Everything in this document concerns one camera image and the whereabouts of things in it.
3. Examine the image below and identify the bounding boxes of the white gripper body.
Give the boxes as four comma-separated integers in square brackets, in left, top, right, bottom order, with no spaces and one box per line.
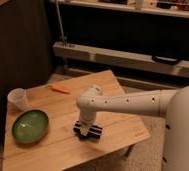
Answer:
[78,115,95,128]

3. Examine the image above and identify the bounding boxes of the black striped eraser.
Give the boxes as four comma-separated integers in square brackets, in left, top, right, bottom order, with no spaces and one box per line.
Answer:
[73,121,102,139]

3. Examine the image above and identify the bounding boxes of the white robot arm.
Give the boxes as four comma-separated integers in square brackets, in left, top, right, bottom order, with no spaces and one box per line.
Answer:
[76,85,189,171]

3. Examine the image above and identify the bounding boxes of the wooden table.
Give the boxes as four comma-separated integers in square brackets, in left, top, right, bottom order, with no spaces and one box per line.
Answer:
[3,70,150,171]

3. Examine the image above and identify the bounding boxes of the green bowl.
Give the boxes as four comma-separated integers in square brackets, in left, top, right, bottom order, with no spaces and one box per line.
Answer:
[11,110,49,144]

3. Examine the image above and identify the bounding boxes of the clear plastic cup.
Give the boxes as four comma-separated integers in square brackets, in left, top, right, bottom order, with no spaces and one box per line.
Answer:
[7,88,28,111]

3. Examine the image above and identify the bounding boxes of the white shelf beam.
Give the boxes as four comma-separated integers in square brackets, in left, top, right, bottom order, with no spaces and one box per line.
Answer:
[53,42,189,78]

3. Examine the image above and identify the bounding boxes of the metal vertical pole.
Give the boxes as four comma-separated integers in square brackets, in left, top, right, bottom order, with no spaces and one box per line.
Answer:
[55,0,67,46]

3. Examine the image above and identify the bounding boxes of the upper white shelf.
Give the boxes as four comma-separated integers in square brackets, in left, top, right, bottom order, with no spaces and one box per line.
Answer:
[49,0,189,18]

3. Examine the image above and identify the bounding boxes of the black handle on shelf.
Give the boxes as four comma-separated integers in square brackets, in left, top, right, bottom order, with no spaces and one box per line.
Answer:
[151,56,181,65]

